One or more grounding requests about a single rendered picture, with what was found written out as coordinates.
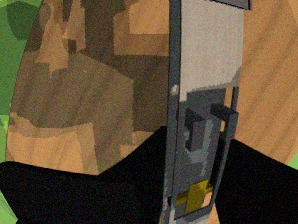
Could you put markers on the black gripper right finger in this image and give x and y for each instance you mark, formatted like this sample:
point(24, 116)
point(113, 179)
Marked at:
point(256, 189)

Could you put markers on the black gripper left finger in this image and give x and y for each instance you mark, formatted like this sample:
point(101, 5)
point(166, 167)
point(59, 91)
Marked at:
point(131, 192)

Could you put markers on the wooden board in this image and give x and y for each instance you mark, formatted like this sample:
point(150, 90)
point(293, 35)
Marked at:
point(93, 83)

